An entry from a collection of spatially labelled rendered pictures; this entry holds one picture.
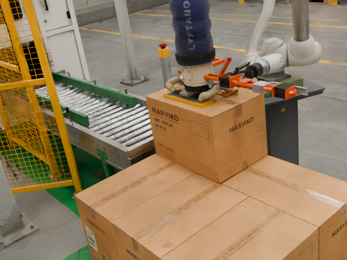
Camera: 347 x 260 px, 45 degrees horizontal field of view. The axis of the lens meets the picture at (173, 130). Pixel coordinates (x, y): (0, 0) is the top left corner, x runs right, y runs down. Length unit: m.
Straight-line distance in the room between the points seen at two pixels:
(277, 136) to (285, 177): 0.77
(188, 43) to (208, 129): 0.47
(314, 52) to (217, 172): 1.09
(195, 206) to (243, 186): 0.29
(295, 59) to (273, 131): 0.53
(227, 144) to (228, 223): 0.45
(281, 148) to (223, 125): 1.00
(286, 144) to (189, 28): 1.29
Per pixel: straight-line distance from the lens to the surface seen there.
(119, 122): 3.33
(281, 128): 3.07
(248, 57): 2.55
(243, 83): 2.15
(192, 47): 2.28
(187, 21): 2.27
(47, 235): 3.23
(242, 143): 2.36
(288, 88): 2.00
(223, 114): 2.19
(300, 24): 2.79
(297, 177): 2.36
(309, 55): 2.90
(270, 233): 1.98
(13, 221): 3.32
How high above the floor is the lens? 1.79
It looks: 24 degrees down
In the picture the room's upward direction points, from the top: 9 degrees counter-clockwise
